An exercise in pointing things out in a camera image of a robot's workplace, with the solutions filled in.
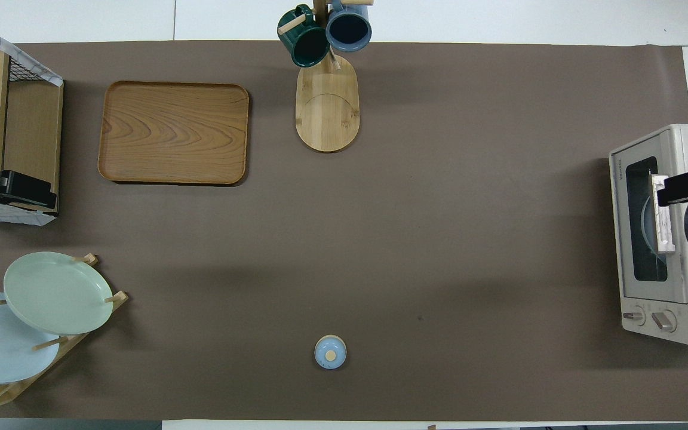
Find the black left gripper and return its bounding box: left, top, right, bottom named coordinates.
left=0, top=154, right=59, bottom=211

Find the light blue serving plate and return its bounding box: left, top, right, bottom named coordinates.
left=641, top=194, right=660, bottom=256

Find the toaster oven glass door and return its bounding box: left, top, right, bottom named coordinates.
left=609, top=133, right=688, bottom=305

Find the pale green plate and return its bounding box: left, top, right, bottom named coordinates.
left=3, top=251, right=114, bottom=336

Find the wooden plate rack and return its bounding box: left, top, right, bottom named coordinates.
left=0, top=253, right=130, bottom=410

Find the wooden serving tray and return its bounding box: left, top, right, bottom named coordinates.
left=97, top=81, right=250, bottom=186

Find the brown table mat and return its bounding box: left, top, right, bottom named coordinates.
left=0, top=40, right=688, bottom=422

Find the wooden mug tree stand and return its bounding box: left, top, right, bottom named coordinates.
left=277, top=0, right=374, bottom=153

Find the dark green mug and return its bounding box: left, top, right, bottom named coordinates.
left=277, top=5, right=331, bottom=68

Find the blue mug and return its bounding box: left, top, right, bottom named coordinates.
left=325, top=0, right=373, bottom=53

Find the wooden shelf with wire frame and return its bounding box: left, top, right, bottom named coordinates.
left=0, top=13, right=65, bottom=226

